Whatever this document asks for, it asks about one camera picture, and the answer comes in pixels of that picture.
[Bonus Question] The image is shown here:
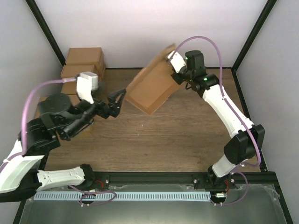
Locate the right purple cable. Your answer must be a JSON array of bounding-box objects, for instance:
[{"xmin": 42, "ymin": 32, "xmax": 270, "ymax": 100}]
[{"xmin": 173, "ymin": 36, "xmax": 262, "ymax": 207}]

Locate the left black frame post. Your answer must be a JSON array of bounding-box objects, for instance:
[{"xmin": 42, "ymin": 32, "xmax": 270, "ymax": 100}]
[{"xmin": 25, "ymin": 0, "xmax": 65, "ymax": 66}]

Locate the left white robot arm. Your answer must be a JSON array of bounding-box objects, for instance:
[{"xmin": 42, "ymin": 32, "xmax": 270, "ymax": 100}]
[{"xmin": 0, "ymin": 89, "xmax": 126, "ymax": 203}]

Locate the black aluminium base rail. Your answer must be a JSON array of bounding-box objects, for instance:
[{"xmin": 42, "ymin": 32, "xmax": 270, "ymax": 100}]
[{"xmin": 44, "ymin": 171, "xmax": 276, "ymax": 187}]

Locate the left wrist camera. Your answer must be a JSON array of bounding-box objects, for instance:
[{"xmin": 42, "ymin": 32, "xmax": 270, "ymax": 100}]
[{"xmin": 76, "ymin": 71, "xmax": 99, "ymax": 104}]

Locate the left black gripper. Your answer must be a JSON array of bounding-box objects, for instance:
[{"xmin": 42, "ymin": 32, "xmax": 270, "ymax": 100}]
[{"xmin": 64, "ymin": 88, "xmax": 128, "ymax": 137}]

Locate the right black frame post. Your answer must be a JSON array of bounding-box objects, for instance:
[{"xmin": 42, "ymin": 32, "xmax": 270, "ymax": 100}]
[{"xmin": 232, "ymin": 0, "xmax": 277, "ymax": 71}]

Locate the light blue slotted cable duct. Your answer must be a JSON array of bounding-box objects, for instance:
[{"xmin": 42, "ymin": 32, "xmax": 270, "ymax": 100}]
[{"xmin": 34, "ymin": 191, "xmax": 211, "ymax": 202}]

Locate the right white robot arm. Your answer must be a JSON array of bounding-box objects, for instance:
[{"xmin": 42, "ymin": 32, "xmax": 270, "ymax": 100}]
[{"xmin": 167, "ymin": 50, "xmax": 265, "ymax": 188}]

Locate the black frame post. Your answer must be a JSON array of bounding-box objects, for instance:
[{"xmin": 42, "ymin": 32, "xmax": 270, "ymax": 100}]
[
  {"xmin": 25, "ymin": 0, "xmax": 65, "ymax": 66},
  {"xmin": 232, "ymin": 0, "xmax": 277, "ymax": 71}
]

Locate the large front cardboard box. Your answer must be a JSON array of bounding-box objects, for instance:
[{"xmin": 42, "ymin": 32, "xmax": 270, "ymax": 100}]
[{"xmin": 35, "ymin": 94, "xmax": 80, "ymax": 119}]

